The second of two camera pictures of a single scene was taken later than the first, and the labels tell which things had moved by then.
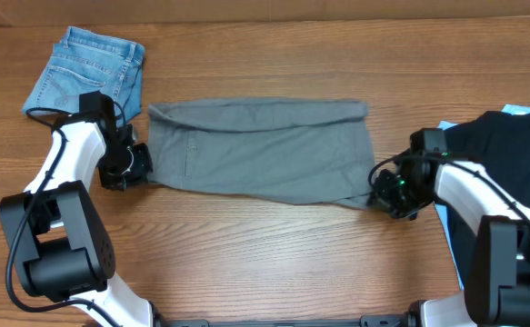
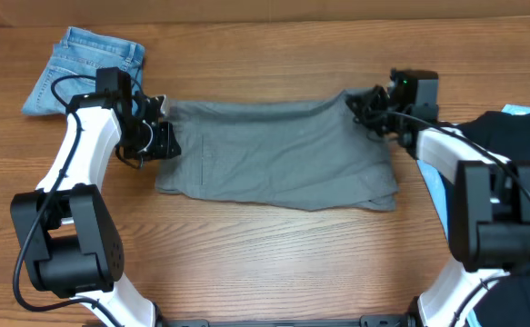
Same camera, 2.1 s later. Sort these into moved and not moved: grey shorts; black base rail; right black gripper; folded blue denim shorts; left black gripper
Moved: left black gripper; right black gripper
Not moved: black base rail; grey shorts; folded blue denim shorts
